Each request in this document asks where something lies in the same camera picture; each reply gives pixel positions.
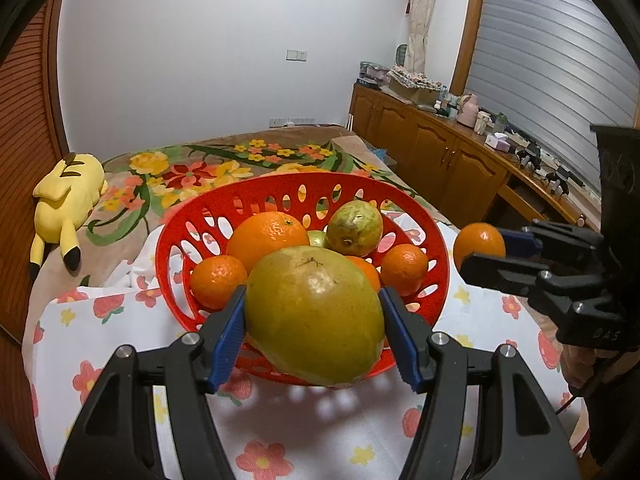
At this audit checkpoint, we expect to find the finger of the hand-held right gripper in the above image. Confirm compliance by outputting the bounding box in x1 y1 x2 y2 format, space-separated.
459 252 640 348
500 219 608 271

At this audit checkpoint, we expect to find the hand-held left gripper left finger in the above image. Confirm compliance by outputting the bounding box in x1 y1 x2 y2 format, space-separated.
55 284 248 480

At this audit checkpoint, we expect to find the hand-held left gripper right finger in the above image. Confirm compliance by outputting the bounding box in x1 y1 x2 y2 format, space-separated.
377 287 581 480

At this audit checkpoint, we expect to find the small tangerine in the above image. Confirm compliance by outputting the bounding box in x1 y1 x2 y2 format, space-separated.
189 255 249 311
345 255 382 293
453 222 507 273
381 243 430 297

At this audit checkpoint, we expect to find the red perforated plastic basket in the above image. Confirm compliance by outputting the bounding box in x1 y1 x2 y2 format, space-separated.
155 172 449 387

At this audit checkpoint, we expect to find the large orange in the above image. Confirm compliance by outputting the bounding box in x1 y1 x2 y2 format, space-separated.
226 211 312 276

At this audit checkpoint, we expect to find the person's right hand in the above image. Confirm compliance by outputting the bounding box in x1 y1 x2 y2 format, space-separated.
559 344 608 395

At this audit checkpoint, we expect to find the row of small desk items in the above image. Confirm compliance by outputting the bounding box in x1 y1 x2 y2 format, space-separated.
475 110 586 198

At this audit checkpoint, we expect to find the white flower print cloth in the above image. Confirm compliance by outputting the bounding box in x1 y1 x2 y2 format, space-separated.
24 199 593 480

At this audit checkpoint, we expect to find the wooden cabinet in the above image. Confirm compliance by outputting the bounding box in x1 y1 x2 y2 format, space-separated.
347 82 601 233

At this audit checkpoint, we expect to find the pink kettle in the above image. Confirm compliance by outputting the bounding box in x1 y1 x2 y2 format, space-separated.
457 94 481 126

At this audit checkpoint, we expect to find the grey window blind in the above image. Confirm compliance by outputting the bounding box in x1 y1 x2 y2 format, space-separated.
462 0 640 186

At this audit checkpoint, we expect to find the cardboard box with clutter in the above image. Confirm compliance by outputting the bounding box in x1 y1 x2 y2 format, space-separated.
387 66 441 106

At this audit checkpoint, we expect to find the yellow plush toy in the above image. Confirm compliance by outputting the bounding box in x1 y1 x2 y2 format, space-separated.
28 152 109 281

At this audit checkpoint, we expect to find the beige curtain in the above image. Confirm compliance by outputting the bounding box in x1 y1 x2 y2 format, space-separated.
404 0 441 73

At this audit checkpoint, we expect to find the wooden window frame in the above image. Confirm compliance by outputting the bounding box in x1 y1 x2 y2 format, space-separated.
450 0 640 191

